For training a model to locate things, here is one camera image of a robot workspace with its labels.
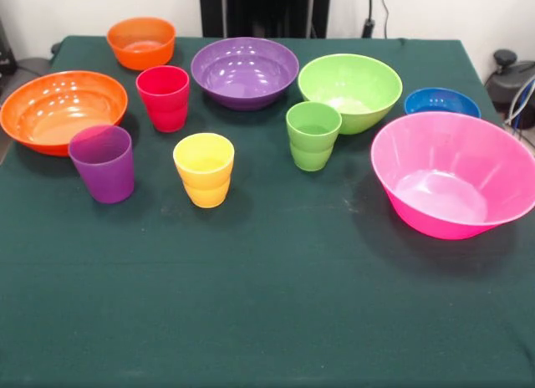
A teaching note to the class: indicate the pink bowl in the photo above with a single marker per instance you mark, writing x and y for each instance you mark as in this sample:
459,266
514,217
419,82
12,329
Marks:
439,175

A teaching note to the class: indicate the green cup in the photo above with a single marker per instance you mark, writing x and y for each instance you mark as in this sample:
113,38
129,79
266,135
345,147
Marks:
311,149

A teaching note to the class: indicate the yellow cup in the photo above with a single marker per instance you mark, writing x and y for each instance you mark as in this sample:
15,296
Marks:
205,183

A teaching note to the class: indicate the purple bowl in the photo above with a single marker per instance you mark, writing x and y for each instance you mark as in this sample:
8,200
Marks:
244,78

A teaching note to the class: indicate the dark green tablecloth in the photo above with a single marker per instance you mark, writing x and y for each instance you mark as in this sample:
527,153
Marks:
251,300

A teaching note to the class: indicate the red cup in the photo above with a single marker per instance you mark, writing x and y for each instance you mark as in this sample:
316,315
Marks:
163,108

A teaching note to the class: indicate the green bowl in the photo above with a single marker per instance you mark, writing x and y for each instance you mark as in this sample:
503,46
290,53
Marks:
355,87

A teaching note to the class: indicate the purple cup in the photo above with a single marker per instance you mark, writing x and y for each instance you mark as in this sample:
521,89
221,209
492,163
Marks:
106,175

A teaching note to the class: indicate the small orange bowl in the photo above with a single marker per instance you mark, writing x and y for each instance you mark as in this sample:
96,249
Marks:
142,53

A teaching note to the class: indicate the blue bowl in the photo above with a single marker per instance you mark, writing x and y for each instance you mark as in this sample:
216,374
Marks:
439,101

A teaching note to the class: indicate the large orange bowl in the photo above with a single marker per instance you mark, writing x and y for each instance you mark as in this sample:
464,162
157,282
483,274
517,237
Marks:
62,108

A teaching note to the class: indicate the black equipment box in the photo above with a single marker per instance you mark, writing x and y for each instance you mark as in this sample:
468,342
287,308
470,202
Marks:
6,49

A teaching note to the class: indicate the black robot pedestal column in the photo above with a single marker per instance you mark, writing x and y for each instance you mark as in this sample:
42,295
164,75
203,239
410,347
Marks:
267,11

